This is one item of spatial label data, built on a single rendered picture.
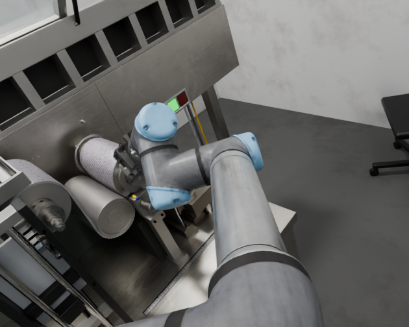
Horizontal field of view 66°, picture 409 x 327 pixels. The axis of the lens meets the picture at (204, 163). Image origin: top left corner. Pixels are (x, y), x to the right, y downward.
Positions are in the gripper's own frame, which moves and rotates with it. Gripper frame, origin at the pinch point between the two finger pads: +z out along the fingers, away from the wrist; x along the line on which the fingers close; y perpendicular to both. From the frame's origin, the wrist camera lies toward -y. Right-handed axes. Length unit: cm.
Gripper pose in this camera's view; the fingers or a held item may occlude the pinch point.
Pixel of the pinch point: (137, 177)
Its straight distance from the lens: 90.1
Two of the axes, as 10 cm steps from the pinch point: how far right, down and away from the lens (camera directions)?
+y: -6.8, -7.3, -0.1
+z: -3.4, 3.0, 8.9
